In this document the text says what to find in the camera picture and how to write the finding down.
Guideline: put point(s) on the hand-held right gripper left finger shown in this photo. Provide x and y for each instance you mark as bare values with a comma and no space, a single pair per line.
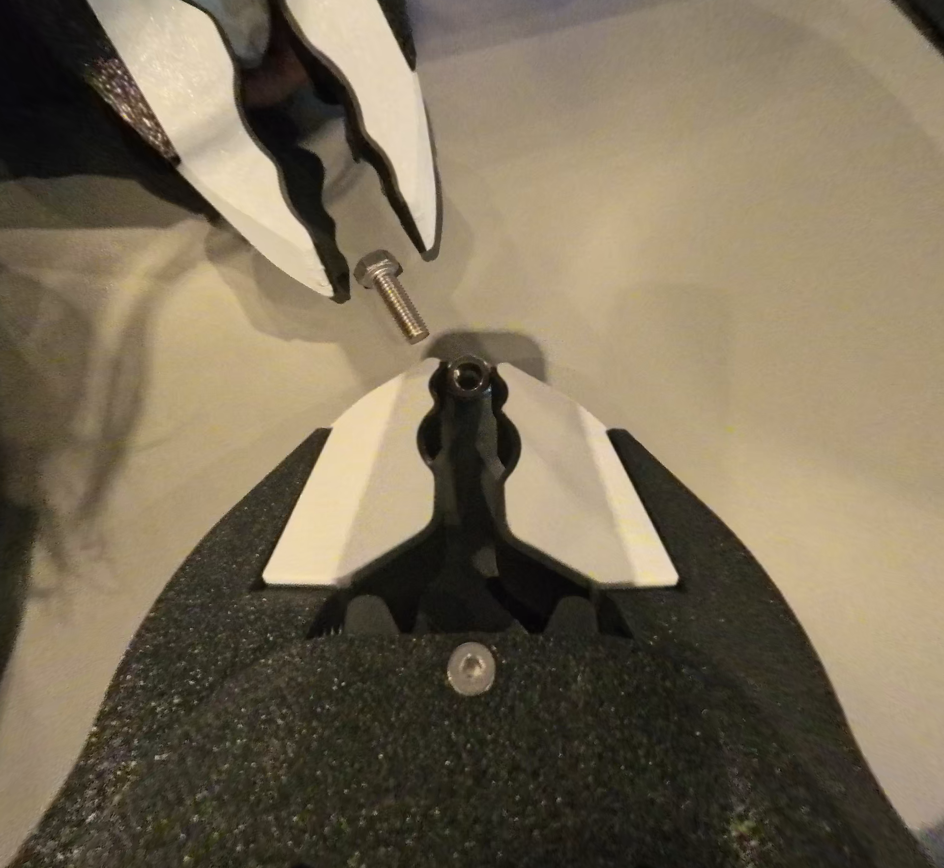
346,499

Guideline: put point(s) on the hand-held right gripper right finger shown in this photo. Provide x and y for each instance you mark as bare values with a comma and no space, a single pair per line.
582,499

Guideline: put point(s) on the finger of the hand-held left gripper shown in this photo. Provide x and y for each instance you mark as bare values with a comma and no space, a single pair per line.
184,101
361,56

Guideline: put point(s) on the steel hex bolt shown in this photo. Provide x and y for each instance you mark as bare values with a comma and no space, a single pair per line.
394,304

